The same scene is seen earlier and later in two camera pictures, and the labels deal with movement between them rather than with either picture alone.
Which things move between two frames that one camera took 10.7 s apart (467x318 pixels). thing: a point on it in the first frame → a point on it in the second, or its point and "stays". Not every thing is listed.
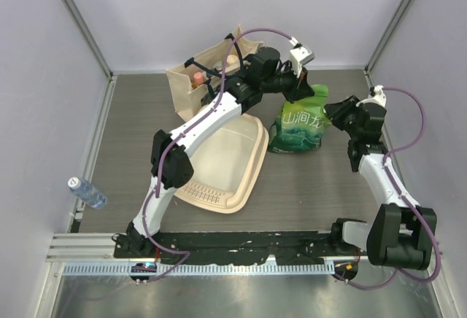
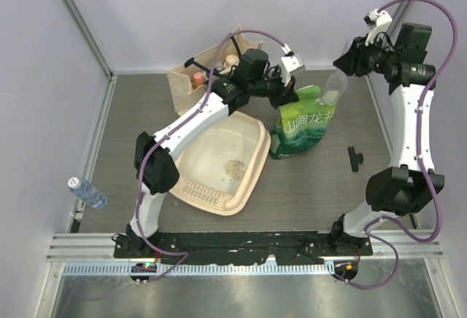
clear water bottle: (87, 192) stays
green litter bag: (300, 125) stays
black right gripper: (338, 111) → (352, 63)
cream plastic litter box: (225, 166) stays
